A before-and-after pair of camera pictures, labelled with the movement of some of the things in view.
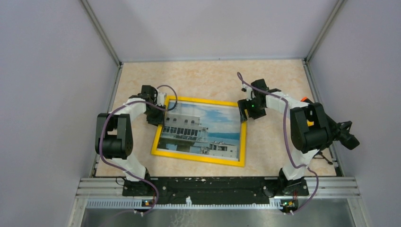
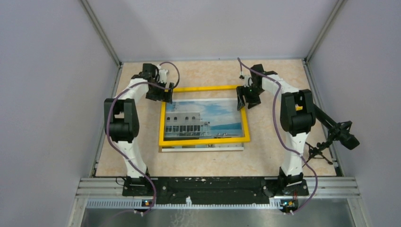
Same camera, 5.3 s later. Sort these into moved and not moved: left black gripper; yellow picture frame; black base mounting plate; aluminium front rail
Moved: left black gripper; yellow picture frame
Not moved: aluminium front rail; black base mounting plate
